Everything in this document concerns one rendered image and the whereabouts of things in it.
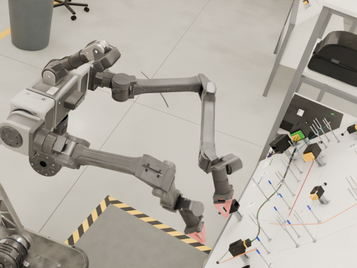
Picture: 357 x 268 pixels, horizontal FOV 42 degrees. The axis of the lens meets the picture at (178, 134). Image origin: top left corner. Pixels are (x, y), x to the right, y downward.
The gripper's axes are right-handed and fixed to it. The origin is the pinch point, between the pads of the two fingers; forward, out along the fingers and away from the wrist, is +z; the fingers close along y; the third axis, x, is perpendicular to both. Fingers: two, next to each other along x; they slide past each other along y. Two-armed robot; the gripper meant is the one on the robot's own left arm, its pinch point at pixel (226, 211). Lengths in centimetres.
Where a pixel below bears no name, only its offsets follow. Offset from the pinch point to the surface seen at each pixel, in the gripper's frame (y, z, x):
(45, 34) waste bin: 280, -57, 219
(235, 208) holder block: 35.3, 19.1, 4.2
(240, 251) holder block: -1.9, 17.0, -2.9
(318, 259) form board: -17.8, 10.2, -32.7
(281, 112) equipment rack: 94, -6, -19
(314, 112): 120, 5, -36
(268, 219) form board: 24.4, 19.5, -12.1
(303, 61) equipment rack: 87, -34, -34
